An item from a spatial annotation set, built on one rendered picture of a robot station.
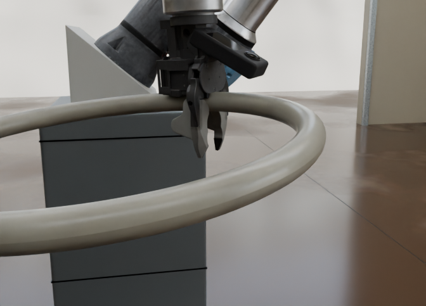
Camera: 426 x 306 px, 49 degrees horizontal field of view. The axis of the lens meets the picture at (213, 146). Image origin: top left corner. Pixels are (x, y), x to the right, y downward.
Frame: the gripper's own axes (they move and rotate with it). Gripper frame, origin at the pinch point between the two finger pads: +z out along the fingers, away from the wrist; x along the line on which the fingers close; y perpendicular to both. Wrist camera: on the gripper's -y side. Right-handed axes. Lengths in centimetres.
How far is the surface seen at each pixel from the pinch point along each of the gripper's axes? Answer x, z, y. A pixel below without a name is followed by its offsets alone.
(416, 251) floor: -169, 94, -10
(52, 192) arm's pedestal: -10, 18, 53
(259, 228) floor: -155, 90, 69
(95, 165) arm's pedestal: -17.3, 12.4, 44.6
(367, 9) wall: -512, -32, 97
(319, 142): 20.0, -7.1, -24.0
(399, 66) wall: -536, 37, 65
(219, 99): 1.6, -7.8, -2.6
